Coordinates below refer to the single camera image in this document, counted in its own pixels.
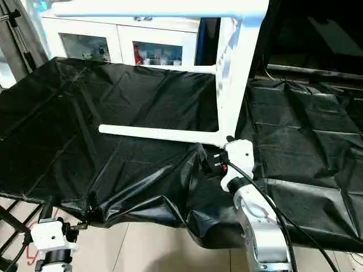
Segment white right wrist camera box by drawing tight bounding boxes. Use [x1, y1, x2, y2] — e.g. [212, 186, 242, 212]
[220, 139, 256, 193]

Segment white glass-door cabinet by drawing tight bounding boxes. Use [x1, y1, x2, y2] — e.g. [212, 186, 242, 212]
[40, 14, 220, 70]

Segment thin black floor cables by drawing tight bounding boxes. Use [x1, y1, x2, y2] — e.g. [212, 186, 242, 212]
[343, 252, 363, 272]

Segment silver metal bar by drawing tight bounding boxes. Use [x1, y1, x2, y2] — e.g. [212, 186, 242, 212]
[265, 63, 363, 80]

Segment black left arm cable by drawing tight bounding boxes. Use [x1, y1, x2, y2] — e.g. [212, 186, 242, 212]
[3, 231, 36, 272]

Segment white plastic table top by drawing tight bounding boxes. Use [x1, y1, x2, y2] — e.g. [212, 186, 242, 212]
[214, 0, 271, 146]

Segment black folding table frame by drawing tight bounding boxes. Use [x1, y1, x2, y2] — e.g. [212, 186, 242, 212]
[0, 195, 54, 272]

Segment white plastic table leg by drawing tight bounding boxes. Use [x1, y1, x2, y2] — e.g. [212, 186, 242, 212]
[133, 63, 220, 75]
[52, 0, 268, 18]
[98, 124, 229, 146]

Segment grey curtain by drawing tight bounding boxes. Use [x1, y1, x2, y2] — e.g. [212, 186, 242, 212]
[0, 0, 50, 73]

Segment black plastic mat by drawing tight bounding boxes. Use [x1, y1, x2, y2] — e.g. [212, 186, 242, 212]
[0, 57, 363, 253]

